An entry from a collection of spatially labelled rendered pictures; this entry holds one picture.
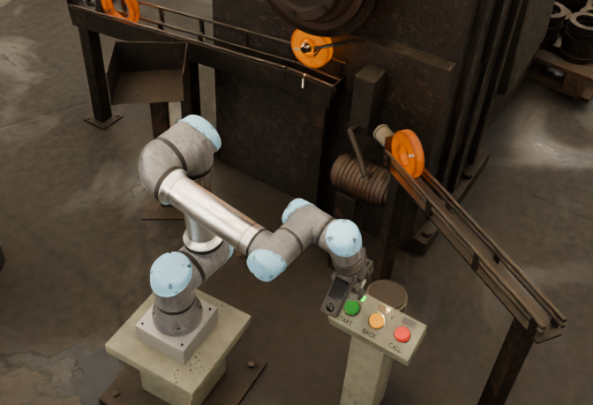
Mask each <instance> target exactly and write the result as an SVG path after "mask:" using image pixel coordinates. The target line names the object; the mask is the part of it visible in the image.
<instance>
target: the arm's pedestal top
mask: <svg viewBox="0 0 593 405"><path fill-rule="evenodd" d="M194 291H195V294H196V296H197V297H198V298H199V299H201V300H203V301H205V302H207V303H209V304H211V305H213V306H215V307H217V315H218V324H217V325H216V327H215V328H214V329H213V331H212V332H211V333H210V334H209V335H208V336H207V338H206V339H205V340H204V341H203V343H202V344H201V345H200V346H199V348H198V349H197V350H196V352H195V353H194V354H193V355H192V357H191V358H190V359H189V361H188V362H187V363H186V364H185V365H184V364H181V363H179V362H178V361H177V360H175V359H173V358H171V357H169V356H167V355H165V354H163V353H161V352H160V351H159V350H157V349H154V348H152V347H151V346H149V345H147V344H145V343H144V342H142V341H140V340H138V337H137V332H136V327H135V326H136V324H137V323H138V322H139V321H140V320H141V318H142V317H143V316H144V315H145V314H146V312H147V311H148V310H149V309H150V308H151V306H152V305H153V304H154V302H155V301H154V292H153V293H152V294H151V295H150V297H149V298H148V299H147V300H146V301H145V302H144V303H143V304H142V305H141V306H140V307H139V308H138V309H137V310H136V311H135V312H134V313H133V314H132V315H131V317H130V318H129V319H128V320H127V321H126V322H125V323H124V324H123V325H122V326H121V328H120V329H119V330H118V331H117V332H116V333H115V334H114V335H113V336H112V337H111V339H110V340H109V341H108V342H107V343H106V344H105V348H106V352H107V353H109V354H111V355H112V356H114V357H116V358H118V359H120V360H121V361H123V362H125V363H127V364H128V365H130V366H132V367H133V368H135V369H137V370H139V371H141V372H143V373H145V374H146V375H147V376H149V377H151V378H153V379H155V380H157V381H159V382H161V383H162V384H163V385H165V386H167V387H169V388H171V389H173V390H175V391H176V392H178V393H180V394H181V395H183V396H185V397H187V398H189V399H190V400H192V401H193V400H194V398H195V397H196V396H197V394H198V393H199V391H200V390H201V389H202V387H203V386H204V385H205V384H206V382H207V381H208V380H209V379H210V378H211V376H212V375H213V374H214V372H215V371H216V369H217V368H218V367H219V365H220V364H221V362H222V361H223V360H224V358H225V357H226V356H227V354H228V353H229V352H230V351H231V350H232V348H233V347H234V346H235V344H236V343H237V341H238V340H239V339H240V337H241V336H242V335H243V333H244V332H245V330H246V329H247V328H248V326H249V325H250V324H251V316H250V315H248V314H246V313H244V312H242V311H239V310H238V309H236V308H234V307H232V306H230V305H228V304H225V303H224V302H222V301H220V300H218V299H216V298H214V297H212V296H209V295H208V294H206V293H204V292H202V291H200V290H198V289H195V290H194Z"/></svg>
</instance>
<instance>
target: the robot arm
mask: <svg viewBox="0 0 593 405"><path fill-rule="evenodd" d="M220 147H221V139H220V136H219V134H218V132H217V131H216V129H215V128H214V127H213V126H212V125H211V124H210V123H209V122H208V121H207V120H206V119H204V118H203V117H201V116H196V115H189V116H187V117H186V118H184V119H183V120H179V121H178V123H177V124H175V125H174V126H172V127H171V128H169V129H168V130H167V131H165V132H164V133H163V134H162V135H160V136H159V137H157V138H156V139H154V140H152V141H151V142H149V143H148V144H147V145H146V146H145V147H144V149H143V150H142V152H141V154H140V157H139V176H140V179H141V182H142V184H143V185H144V186H145V188H146V190H147V191H148V193H149V194H150V195H151V196H152V197H153V198H155V199H156V200H158V201H159V202H160V203H162V204H163V205H168V204H171V205H172V206H173V207H175V208H176V209H178V210H179V211H181V212H182V213H184V218H185V224H186V231H185V232H184V236H183V239H184V247H182V248H181V249H180V250H179V251H178V252H174V251H173V252H171V253H165V254H163V255H161V256H160V257H159V258H158V259H157V260H156V261H155V262H154V263H153V265H152V267H151V271H150V283H151V287H152V289H153V292H154V301H155V302H154V307H153V309H152V318H153V322H154V326H155V327H156V329H157V330H158V331H159V332H161V333H162V334H165V335H167V336H172V337H178V336H184V335H187V334H189V333H191V332H193V331H194V330H195V329H196V328H197V327H198V326H199V325H200V323H201V321H202V319H203V314H204V312H203V306H202V303H201V302H200V300H199V298H198V297H197V296H196V294H195V291H194V290H195V289H196V288H197V287H198V286H199V285H200V284H201V283H203V282H204V281H205V280H206V279H207V278H208V277H209V276H210V275H212V274H213V273H214V272H215V271H216V270H217V269H218V268H219V267H220V266H222V265H224V264H225V263H226V262H227V261H228V259H229V258H230V257H231V255H232V254H233V250H234V248H235V249H237V250H238V251H240V252H241V253H243V255H245V256H246V257H248V259H247V266H248V267H249V269H250V271H251V272H252V273H254V275H255V276H256V277H257V278H258V279H260V280H262V281H271V280H273V279H274V278H276V277H277V276H278V275H279V274H280V273H282V272H283V271H284V270H285V269H286V267H287V266H288V265H289V264H290V263H291V262H292V261H293V260H294V259H295V258H296V257H297V256H298V255H299V254H300V253H301V252H303V251H304V250H305V249H306V248H307V247H308V246H309V245H310V244H311V243H313V244H315V245H317V246H318V247H319V248H321V249H323V250H324V251H327V252H328V253H330V255H331V259H332V261H333V266H334V269H335V271H336V272H333V274H332V275H331V282H332V284H331V286H330V289H329V290H328V292H327V296H326V298H325V300H324V302H323V304H322V306H321V308H320V309H321V310H322V311H323V312H324V313H326V314H328V315H329V316H331V317H333V318H335V319H336V318H339V317H340V315H341V313H342V309H343V307H344V305H345V304H346V301H347V299H349V300H350V301H359V300H361V299H363V297H364V294H365V290H364V289H363V286H364V285H365V282H366V279H364V277H365V276H366V275H367V273H368V276H370V275H371V273H372V271H373V261H372V260H370V259H368V258H366V250H365V248H364V247H363V246H362V237H361V234H360V232H359V229H358V227H357V225H356V224H355V223H354V222H352V221H350V220H343V219H340V220H337V219H335V218H334V217H332V216H331V215H329V214H327V213H325V212H324V211H322V210H320V209H319V208H317V207H316V206H315V205H313V204H311V203H310V202H308V201H306V200H303V199H294V200H293V201H291V202H290V203H289V205H288V207H287V208H286V209H285V211H284V213H283V215H282V223H283V224H282V225H281V226H280V227H279V228H278V229H277V230H276V231H275V232H274V233H272V232H270V231H269V230H267V229H265V228H264V227H262V226H261V225H259V224H258V223H257V222H255V221H253V220H252V219H250V218H249V217H247V216H246V215H244V214H242V213H241V212H239V211H238V210H236V209H235V208H234V207H233V206H231V205H229V204H227V203H226V202H224V201H223V200H221V199H219V198H218V197H216V196H215V195H213V192H212V185H211V178H210V173H211V172H212V170H213V169H214V153H215V152H217V151H218V150H219V148H220ZM369 262H370V264H369ZM371 267H372V269H371V271H370V270H369V269H370V268H371Z"/></svg>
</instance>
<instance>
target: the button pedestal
mask: <svg viewBox="0 0 593 405"><path fill-rule="evenodd" d="M364 296H366V298H365V300H364V301H361V300H359V301H357V302H358V304H359V312H358V313H357V314H355V315H349V314H348V313H347V312H346V311H345V309H344V307H343V309H342V313H341V315H340V317H339V318H336V319H335V318H333V317H331V316H328V320H329V323H330V324H331V325H333V326H335V327H337V328H339V329H341V330H342V331H344V332H345V333H347V334H350V335H352V337H351V343H350V348H349V357H348V362H347V368H346V373H345V378H344V383H343V389H342V398H341V399H340V400H339V402H338V403H337V405H379V401H380V397H381V394H382V390H383V386H384V383H385V379H386V375H387V368H388V365H389V361H390V357H392V358H393V359H395V360H396V361H398V362H400V363H402V364H405V365H406V366H408V365H409V363H410V362H411V360H412V358H413V356H414V355H415V353H416V351H417V349H418V347H419V345H420V343H421V341H422V340H423V338H424V336H425V334H426V332H427V325H425V324H423V323H421V322H419V321H418V320H416V319H413V318H411V317H410V316H408V315H406V314H404V313H402V312H400V311H398V310H396V309H395V308H393V307H391V306H389V305H387V304H384V303H382V302H380V301H379V300H378V299H376V298H374V297H372V296H369V295H367V294H364ZM379 304H382V305H383V306H385V307H387V308H388V309H390V310H391V311H390V312H389V314H388V315H387V314H385V313H384V312H382V311H380V310H378V309H376V308H377V307H378V305H379ZM373 313H379V314H381V315H382V316H383V317H384V320H385V322H384V325H383V326H382V327H380V328H374V327H372V326H371V325H370V323H369V318H370V316H371V315H372V314H373ZM404 317H405V318H407V319H410V320H412V321H414V322H416V325H415V327H414V328H413V327H411V326H408V325H406V324H404V323H402V320H403V318H404ZM400 326H405V327H407V328H408V329H409V333H410V337H409V339H408V340H407V341H405V342H400V341H397V340H396V339H395V337H394V331H395V329H396V328H398V327H400Z"/></svg>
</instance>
